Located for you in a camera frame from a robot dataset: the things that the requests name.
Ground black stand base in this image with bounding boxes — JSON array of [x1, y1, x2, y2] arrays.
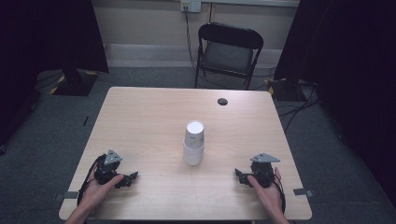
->
[[266, 77, 309, 103], [49, 68, 100, 97]]

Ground black wall socket cable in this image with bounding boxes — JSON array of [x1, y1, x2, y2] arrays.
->
[[183, 5, 200, 73]]

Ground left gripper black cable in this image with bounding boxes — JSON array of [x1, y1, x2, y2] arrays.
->
[[77, 153, 107, 207]]

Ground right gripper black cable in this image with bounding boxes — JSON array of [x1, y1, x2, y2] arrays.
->
[[273, 175, 287, 215]]

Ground white wall socket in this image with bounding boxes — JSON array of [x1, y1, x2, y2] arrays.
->
[[179, 0, 203, 14]]

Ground black floor cables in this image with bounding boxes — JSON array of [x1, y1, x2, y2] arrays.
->
[[276, 79, 322, 133]]

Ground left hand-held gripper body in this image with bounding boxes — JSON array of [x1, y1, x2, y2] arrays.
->
[[93, 149, 124, 187]]

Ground grey tape strip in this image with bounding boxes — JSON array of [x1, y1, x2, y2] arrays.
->
[[53, 190, 79, 202], [292, 188, 315, 198]]

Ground person's right hand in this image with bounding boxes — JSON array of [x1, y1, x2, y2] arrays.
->
[[247, 166, 286, 217]]

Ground white paper cup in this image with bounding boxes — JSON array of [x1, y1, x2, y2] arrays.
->
[[182, 139, 205, 166], [183, 120, 205, 150]]

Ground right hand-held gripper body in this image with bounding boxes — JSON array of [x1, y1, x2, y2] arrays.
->
[[249, 152, 281, 189]]

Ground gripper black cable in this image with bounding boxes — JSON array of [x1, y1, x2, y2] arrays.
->
[[273, 175, 287, 215], [77, 153, 107, 207]]

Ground black folding chair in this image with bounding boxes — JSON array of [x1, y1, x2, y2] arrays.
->
[[193, 21, 265, 91]]

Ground person's left hand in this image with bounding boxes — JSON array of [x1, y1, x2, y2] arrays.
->
[[79, 173, 125, 217]]

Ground dark curtain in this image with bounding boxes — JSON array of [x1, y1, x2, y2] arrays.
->
[[0, 0, 109, 147], [273, 0, 396, 206]]

